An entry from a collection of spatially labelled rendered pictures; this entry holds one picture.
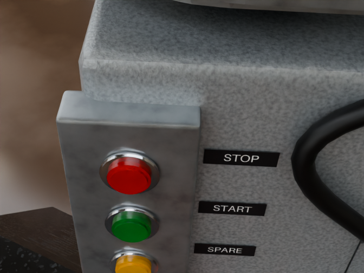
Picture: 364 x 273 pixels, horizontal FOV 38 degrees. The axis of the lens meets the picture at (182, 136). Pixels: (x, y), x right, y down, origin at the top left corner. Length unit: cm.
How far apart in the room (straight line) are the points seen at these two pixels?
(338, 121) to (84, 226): 18
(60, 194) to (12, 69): 91
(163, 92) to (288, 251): 18
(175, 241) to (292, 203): 8
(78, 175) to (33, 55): 268
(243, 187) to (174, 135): 8
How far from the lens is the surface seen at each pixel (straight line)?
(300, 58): 29
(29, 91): 276
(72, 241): 121
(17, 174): 237
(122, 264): 39
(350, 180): 36
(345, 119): 30
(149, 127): 29
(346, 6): 27
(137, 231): 35
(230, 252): 41
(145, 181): 31
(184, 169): 31
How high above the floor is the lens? 174
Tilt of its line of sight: 45 degrees down
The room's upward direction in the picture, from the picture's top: 3 degrees clockwise
